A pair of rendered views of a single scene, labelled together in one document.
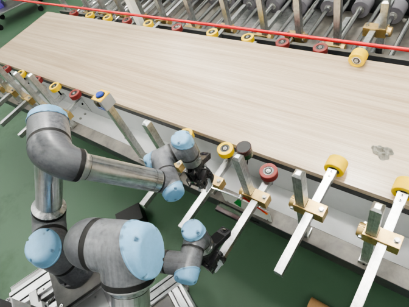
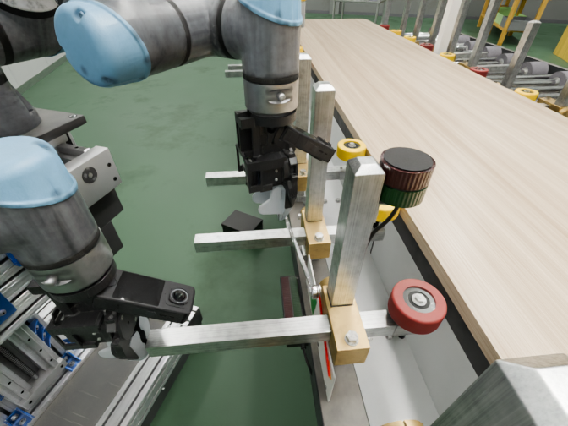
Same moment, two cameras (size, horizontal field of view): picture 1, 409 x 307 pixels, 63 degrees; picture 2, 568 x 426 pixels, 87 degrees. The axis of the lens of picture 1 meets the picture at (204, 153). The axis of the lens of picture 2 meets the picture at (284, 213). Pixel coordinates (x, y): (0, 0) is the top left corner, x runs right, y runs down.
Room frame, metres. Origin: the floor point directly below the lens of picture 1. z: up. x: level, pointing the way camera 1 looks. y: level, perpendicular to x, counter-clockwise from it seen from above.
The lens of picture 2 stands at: (0.49, -0.18, 1.30)
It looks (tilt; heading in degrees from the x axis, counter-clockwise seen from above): 40 degrees down; 30
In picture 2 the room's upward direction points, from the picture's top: straight up
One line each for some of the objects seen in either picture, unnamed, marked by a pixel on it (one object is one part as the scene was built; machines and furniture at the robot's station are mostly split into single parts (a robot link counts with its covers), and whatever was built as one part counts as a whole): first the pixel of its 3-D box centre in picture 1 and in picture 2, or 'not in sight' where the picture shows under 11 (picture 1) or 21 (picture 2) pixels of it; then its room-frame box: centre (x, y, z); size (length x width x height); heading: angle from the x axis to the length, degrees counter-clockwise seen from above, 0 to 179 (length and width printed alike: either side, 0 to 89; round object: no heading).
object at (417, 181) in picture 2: (244, 148); (405, 167); (0.82, -0.15, 1.12); 0.06 x 0.06 x 0.02
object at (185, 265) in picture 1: (184, 264); not in sight; (0.48, 0.21, 1.12); 0.11 x 0.11 x 0.08; 58
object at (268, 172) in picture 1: (269, 176); (410, 318); (0.82, -0.22, 0.85); 0.08 x 0.08 x 0.11
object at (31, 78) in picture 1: (52, 102); not in sight; (2.01, 0.77, 0.94); 0.04 x 0.04 x 0.48; 36
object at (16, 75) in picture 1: (37, 98); not in sight; (2.21, 0.91, 0.90); 0.04 x 0.04 x 0.48; 36
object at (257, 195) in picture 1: (254, 195); (342, 316); (0.77, -0.12, 0.85); 0.14 x 0.06 x 0.05; 36
